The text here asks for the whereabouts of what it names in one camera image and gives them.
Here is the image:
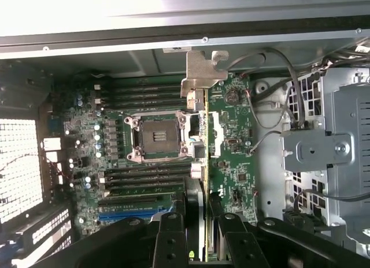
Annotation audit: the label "black expansion slot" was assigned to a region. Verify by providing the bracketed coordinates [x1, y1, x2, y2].
[97, 196, 162, 207]

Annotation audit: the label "green motherboard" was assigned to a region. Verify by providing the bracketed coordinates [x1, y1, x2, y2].
[50, 72, 260, 251]

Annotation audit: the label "CPU socket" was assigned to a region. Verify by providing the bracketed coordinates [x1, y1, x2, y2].
[123, 110, 187, 163]

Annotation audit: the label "blue expansion slot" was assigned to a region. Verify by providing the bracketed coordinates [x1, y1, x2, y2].
[97, 205, 177, 222]

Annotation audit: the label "RAM slot white clips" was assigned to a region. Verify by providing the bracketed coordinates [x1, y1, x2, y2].
[94, 96, 186, 105]
[99, 170, 191, 181]
[101, 184, 186, 197]
[94, 81, 186, 91]

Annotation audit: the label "black wire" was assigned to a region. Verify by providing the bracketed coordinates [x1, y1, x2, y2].
[228, 46, 307, 129]

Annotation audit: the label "metal socket cover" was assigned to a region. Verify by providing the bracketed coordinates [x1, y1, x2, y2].
[184, 111, 225, 158]

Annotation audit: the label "metal drive cage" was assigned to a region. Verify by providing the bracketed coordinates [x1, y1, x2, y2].
[279, 68, 370, 251]

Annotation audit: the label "open black PC case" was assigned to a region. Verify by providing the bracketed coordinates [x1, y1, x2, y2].
[0, 17, 370, 268]

